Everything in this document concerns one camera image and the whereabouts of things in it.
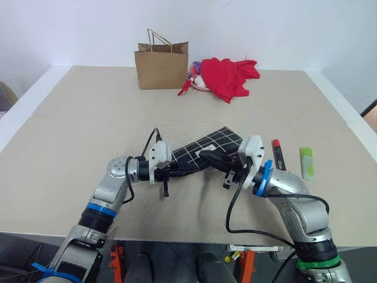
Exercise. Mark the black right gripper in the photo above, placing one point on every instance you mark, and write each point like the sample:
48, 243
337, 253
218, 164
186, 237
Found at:
239, 171

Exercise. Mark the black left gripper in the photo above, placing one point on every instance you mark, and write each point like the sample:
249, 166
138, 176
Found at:
165, 173

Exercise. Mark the black grid pouch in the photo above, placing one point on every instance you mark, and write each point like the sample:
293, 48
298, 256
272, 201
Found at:
215, 144

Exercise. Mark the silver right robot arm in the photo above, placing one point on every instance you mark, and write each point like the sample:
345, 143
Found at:
309, 212

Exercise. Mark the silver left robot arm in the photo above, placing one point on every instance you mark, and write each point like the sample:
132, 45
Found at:
114, 188

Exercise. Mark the red marker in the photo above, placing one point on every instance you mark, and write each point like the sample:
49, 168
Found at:
278, 153

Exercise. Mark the green highlighter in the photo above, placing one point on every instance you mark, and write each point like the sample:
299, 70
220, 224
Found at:
308, 165

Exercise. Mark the blue zip tie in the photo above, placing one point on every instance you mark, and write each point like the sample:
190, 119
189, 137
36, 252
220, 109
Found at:
51, 271

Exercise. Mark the white foam strip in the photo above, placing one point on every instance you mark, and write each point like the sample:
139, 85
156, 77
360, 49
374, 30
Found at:
256, 248

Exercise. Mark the yellow tag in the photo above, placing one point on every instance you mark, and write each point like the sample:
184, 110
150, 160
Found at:
231, 257

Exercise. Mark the red plastic clip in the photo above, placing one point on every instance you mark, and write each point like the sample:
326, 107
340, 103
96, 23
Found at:
184, 88

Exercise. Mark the red cloth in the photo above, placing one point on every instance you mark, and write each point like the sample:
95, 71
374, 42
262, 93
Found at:
226, 78

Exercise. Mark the colourful plastic bag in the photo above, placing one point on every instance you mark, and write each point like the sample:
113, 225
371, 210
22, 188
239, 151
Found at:
198, 79

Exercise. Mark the dark rounded shape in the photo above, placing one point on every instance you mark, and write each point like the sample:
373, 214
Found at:
213, 269
140, 269

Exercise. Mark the brown paper bag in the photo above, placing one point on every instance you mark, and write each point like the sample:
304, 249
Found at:
161, 70

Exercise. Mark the dark orange edged board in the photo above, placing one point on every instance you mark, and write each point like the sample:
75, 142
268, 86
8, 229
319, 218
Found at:
370, 115

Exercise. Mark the black box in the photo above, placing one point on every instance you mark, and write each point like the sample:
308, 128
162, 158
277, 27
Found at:
20, 253

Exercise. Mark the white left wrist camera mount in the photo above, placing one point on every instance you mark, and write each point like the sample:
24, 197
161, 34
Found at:
159, 156

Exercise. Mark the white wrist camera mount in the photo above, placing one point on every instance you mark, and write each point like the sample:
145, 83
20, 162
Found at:
159, 156
252, 153

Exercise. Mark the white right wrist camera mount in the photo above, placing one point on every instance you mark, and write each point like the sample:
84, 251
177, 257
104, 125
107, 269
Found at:
252, 153

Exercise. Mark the orange metal bracket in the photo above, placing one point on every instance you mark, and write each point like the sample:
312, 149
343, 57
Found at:
246, 265
116, 263

